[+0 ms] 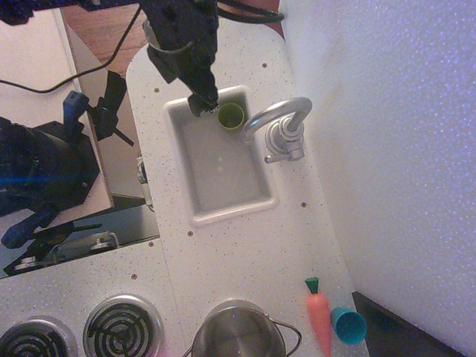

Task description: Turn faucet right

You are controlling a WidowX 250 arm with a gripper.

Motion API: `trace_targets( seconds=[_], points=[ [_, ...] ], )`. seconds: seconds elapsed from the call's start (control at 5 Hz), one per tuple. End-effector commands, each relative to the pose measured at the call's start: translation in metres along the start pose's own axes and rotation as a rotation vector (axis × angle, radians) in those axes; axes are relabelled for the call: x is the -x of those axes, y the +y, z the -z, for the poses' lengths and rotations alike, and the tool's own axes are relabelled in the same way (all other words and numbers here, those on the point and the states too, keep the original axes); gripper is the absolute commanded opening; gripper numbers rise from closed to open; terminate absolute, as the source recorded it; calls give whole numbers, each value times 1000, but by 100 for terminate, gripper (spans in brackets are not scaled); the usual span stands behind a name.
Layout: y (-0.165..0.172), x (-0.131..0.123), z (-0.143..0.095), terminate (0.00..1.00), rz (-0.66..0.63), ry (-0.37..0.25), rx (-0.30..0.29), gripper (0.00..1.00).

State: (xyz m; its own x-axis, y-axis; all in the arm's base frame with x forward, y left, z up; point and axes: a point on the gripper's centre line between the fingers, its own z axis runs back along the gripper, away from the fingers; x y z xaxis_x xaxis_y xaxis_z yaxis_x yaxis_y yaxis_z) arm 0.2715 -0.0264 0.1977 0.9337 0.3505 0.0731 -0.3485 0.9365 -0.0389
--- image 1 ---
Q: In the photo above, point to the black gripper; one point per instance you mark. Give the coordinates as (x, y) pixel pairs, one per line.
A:
(182, 37)

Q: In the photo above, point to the blue clamp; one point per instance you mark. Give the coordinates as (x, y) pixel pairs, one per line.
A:
(17, 235)
(74, 106)

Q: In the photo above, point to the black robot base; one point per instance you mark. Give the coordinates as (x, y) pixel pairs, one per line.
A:
(42, 167)

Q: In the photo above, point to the blue clamp lower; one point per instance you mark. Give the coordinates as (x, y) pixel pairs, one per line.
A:
(17, 235)

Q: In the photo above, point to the left black stove burner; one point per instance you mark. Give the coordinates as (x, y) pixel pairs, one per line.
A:
(39, 336)

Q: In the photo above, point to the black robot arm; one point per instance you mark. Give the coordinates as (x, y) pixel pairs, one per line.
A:
(19, 12)

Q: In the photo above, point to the blue clamp upper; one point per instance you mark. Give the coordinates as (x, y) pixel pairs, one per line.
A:
(74, 106)

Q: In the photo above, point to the stainless steel pot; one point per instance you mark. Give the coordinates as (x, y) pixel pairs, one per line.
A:
(242, 328)

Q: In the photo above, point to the green plastic cup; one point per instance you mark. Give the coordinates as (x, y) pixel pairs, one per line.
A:
(231, 116)

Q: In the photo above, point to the right black stove burner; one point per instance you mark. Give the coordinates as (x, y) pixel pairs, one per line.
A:
(123, 325)

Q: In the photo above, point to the orange toy carrot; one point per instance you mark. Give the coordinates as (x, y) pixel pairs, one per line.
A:
(317, 305)

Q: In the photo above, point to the black stove burner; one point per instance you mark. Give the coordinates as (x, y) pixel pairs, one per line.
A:
(123, 325)
(39, 336)

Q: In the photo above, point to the white toy sink basin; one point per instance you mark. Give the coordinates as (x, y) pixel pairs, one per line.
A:
(220, 176)

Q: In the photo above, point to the silver toy faucet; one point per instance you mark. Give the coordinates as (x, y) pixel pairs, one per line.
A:
(284, 129)

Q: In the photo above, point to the teal plastic cup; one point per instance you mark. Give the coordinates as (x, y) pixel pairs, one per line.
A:
(349, 326)

